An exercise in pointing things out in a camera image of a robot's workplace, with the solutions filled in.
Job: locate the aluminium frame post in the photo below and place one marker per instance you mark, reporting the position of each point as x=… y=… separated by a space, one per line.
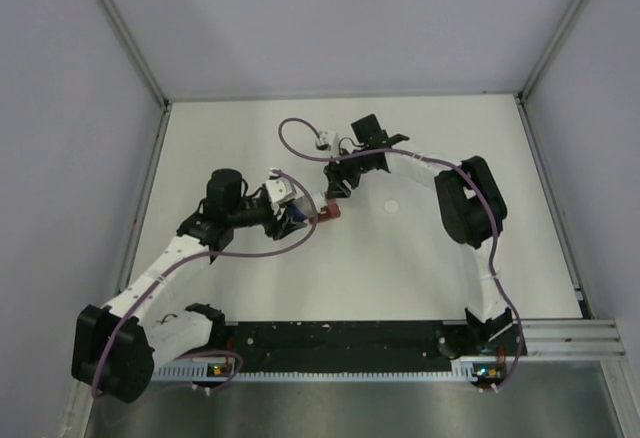
x=560 y=34
x=133 y=52

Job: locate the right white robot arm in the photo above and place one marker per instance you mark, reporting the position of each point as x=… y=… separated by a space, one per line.
x=472 y=211

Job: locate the white bottle cap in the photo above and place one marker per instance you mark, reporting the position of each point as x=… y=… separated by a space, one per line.
x=391 y=206

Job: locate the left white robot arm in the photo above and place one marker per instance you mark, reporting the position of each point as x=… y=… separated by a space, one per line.
x=200 y=239

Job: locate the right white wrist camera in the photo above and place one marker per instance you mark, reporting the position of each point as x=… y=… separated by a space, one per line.
x=327 y=141

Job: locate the white pill bottle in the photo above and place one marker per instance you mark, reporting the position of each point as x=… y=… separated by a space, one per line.
x=304 y=208

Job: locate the grey slotted cable duct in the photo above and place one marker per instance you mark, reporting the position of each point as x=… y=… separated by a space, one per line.
x=209 y=371

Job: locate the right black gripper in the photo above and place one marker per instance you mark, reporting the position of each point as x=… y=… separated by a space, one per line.
x=336 y=173

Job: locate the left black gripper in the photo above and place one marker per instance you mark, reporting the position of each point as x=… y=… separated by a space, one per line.
x=279 y=228

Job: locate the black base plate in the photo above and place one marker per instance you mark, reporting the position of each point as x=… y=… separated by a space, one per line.
x=360 y=346

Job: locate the left aluminium frame post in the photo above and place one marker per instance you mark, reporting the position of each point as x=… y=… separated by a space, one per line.
x=133 y=52

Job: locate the right aluminium frame post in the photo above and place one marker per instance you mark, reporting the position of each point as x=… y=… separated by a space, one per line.
x=560 y=34

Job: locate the red weekly pill organizer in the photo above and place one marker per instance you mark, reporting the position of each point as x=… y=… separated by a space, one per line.
x=329 y=211

